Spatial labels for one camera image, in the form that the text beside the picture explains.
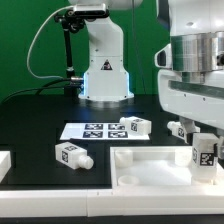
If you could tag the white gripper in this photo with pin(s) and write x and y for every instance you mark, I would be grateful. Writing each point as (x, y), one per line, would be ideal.
(203, 103)

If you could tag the white square tabletop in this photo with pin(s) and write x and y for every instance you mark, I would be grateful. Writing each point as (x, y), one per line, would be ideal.
(155, 166)

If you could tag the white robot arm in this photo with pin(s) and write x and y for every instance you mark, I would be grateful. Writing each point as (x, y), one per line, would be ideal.
(191, 66)

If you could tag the white sheet with tags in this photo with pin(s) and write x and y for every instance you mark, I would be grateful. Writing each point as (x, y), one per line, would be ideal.
(98, 131)

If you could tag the white left barrier block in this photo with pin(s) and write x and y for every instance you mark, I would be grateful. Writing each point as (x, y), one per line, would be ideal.
(5, 163)

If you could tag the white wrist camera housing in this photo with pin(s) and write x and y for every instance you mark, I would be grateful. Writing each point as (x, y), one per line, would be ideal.
(163, 58)

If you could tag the white front barrier wall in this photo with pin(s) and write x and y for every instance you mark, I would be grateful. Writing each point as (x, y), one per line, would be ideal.
(121, 202)

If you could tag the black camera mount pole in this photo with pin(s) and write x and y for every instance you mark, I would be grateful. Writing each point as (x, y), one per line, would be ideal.
(70, 24)

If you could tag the black camera on mount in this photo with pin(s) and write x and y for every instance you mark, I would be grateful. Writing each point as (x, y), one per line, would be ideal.
(90, 11)

